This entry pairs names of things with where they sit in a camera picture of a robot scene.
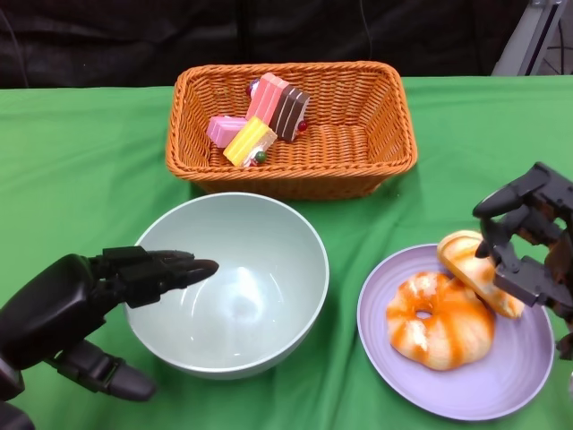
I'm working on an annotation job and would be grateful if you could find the pale grey-green bowl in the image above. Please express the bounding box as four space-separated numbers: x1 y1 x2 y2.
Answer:
124 192 330 382

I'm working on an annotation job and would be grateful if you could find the chocolate pink layered cake slice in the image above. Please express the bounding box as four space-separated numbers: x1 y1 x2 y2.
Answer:
244 73 311 143

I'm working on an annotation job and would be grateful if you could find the orange white twisted bread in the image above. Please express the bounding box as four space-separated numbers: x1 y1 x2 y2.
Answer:
385 271 497 372

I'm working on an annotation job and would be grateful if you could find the black cloth backdrop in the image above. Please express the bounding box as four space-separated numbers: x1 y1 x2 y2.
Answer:
0 0 573 90

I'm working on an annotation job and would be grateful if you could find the orange wicker basket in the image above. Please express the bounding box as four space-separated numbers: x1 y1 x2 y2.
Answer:
165 61 418 201

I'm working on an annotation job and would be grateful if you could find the pink cake slice with cherry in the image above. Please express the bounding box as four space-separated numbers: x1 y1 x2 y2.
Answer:
206 115 249 148

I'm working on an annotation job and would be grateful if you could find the lavender plate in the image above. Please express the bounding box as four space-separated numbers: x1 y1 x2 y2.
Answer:
356 244 555 421

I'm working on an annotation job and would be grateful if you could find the yellow cake slice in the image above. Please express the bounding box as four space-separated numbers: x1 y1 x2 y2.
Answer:
222 116 278 169

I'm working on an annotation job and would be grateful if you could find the grey aluminium frame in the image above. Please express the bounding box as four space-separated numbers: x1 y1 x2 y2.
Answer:
490 0 573 77

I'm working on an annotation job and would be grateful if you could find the round orange bun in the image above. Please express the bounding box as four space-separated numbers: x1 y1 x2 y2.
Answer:
436 229 525 320

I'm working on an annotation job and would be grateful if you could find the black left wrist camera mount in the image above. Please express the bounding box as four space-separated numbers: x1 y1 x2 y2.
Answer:
0 353 37 430

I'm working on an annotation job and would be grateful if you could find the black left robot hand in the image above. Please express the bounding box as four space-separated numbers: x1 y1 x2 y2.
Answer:
0 245 220 402

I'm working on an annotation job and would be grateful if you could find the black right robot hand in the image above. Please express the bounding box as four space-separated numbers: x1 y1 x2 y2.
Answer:
473 161 573 360

